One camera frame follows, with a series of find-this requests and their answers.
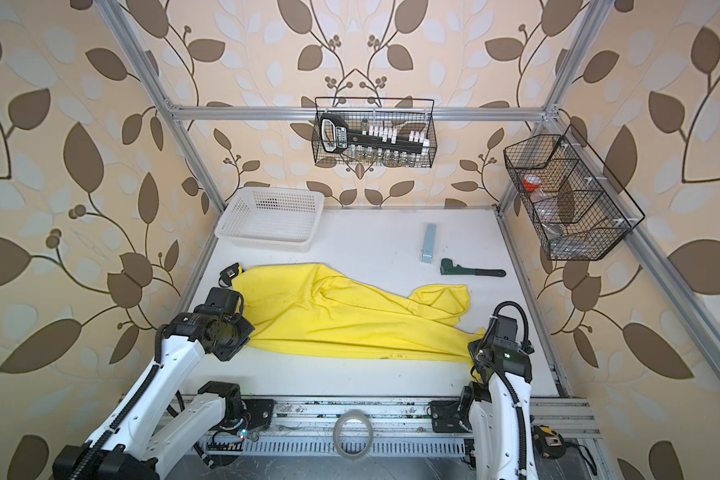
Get yellow trousers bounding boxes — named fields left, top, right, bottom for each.
left=232, top=264, right=485, bottom=363

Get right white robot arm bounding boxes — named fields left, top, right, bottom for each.
left=460, top=301, right=538, bottom=479

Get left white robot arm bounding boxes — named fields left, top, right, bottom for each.
left=52, top=287, right=254, bottom=479

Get black yellow tape measure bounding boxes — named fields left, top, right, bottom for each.
left=218, top=262, right=244, bottom=288
left=531, top=425, right=598, bottom=476

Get green pipe wrench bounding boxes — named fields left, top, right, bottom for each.
left=440, top=258, right=507, bottom=278

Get light blue block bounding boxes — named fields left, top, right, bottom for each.
left=421, top=223, right=437, bottom=264

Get white plastic basket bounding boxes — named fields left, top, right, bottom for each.
left=214, top=187, right=325, bottom=252

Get clear tape roll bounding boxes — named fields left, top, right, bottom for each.
left=331, top=409, right=375, bottom=461

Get red white cup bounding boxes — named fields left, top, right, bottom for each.
left=521, top=174, right=543, bottom=194

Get black socket set holder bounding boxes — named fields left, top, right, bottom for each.
left=317, top=113, right=434, bottom=154

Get aluminium frame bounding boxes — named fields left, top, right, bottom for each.
left=89, top=0, right=720, bottom=480

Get side black wire basket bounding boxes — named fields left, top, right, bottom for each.
left=503, top=126, right=645, bottom=261

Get back black wire basket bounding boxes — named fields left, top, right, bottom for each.
left=310, top=95, right=437, bottom=168

